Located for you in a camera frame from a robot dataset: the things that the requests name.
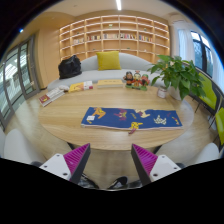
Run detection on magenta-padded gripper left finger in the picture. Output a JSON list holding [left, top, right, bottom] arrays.
[[39, 143, 92, 185]]

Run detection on yellow square cushion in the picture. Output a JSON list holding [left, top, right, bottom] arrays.
[[95, 50, 122, 71]]

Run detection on white air conditioner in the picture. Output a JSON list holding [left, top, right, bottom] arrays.
[[168, 13, 188, 26]]

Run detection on light grey curved sofa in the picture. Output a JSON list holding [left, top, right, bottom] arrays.
[[46, 52, 168, 92]]

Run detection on small white pouch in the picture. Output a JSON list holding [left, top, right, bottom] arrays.
[[58, 84, 70, 93]]

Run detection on blue animal-print towel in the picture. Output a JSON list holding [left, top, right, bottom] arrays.
[[80, 106, 184, 135]]

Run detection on yellow book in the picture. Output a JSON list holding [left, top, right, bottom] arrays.
[[68, 82, 85, 94]]

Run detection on flat yellow box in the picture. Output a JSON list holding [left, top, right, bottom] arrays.
[[96, 79, 125, 89]]

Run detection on green leafy plant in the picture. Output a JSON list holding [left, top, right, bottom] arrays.
[[147, 54, 207, 101]]

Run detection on dark-framed window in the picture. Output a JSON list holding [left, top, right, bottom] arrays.
[[189, 30, 214, 78]]

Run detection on black bag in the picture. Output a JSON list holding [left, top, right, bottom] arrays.
[[58, 54, 83, 80]]

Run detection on wooden wall shelf unit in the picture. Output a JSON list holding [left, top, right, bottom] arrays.
[[59, 14, 171, 64]]

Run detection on red and white magazine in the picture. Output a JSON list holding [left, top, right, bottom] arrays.
[[38, 87, 66, 108]]

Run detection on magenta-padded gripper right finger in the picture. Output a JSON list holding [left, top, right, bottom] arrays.
[[130, 143, 183, 186]]

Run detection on white chair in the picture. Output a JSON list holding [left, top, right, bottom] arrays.
[[0, 128, 46, 164], [156, 142, 221, 168]]

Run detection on three colourful figurines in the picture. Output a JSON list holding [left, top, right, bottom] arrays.
[[123, 70, 151, 92]]

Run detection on small white can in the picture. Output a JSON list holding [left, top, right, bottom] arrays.
[[157, 85, 168, 99]]

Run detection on white sheer curtain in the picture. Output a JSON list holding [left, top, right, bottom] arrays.
[[176, 28, 196, 64]]

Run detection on white plant pot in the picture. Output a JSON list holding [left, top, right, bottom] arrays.
[[168, 84, 191, 101]]

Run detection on glass door with grey frame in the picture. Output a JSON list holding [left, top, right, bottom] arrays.
[[0, 34, 41, 131]]

